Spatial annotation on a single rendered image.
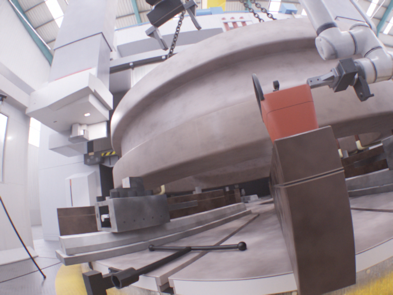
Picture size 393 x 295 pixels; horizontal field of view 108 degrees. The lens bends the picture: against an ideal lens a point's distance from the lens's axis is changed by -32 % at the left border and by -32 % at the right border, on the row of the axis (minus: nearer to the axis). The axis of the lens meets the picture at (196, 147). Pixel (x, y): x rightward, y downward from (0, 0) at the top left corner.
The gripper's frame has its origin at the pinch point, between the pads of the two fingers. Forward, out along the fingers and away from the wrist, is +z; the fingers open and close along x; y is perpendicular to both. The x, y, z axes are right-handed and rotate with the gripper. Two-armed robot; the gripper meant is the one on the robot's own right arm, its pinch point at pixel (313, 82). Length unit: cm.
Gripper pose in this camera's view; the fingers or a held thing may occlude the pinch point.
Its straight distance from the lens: 67.5
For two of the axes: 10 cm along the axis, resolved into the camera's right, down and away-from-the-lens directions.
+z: -9.3, 2.4, 2.9
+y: -1.7, -9.5, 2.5
